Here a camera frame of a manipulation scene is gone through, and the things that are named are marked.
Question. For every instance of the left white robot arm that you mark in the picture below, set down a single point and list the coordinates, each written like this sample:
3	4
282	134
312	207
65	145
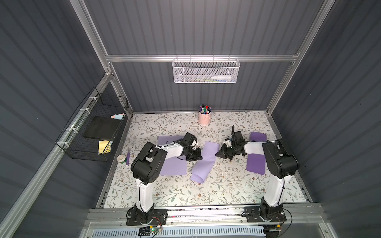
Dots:
149	162

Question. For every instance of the black wire wall basket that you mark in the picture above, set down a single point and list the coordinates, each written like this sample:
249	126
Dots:
101	104

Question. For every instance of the black notebook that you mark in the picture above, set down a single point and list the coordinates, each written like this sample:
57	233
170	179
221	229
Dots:
101	128

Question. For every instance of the white perforated vent panel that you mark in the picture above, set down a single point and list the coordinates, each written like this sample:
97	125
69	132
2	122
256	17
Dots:
245	231

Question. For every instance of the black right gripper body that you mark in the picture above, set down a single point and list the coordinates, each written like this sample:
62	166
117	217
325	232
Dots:
230	148

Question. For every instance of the pastel sticky note stack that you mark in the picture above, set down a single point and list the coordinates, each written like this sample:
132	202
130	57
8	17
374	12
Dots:
118	116

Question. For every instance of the green dot sticker roll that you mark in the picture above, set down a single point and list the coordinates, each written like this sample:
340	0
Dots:
121	158

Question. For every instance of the aluminium front rail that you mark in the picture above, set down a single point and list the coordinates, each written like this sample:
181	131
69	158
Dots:
205	215

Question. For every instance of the light lavender paper sheet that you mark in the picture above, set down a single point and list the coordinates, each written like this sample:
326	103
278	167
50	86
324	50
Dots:
203	167
172	166

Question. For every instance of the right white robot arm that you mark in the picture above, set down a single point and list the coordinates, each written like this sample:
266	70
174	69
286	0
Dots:
281	163

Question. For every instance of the white wire mesh basket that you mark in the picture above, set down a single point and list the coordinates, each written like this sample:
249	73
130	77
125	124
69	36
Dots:
200	70

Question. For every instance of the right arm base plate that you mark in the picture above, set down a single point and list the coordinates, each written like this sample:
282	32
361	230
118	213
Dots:
264	214

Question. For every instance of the dark purple paper sheet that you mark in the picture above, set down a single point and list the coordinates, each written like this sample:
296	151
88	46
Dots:
256	163

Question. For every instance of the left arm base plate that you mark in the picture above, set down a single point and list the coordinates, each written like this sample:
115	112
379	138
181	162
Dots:
154	217

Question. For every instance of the pink pen cup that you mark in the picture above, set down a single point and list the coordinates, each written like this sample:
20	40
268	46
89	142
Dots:
204	116

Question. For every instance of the yellow sticky note pad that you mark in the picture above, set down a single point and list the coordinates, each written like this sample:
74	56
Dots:
104	146

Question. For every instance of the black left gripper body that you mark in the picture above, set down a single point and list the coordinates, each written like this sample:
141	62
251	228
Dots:
193	151

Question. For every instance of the white marker in basket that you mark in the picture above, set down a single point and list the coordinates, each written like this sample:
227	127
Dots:
222	78

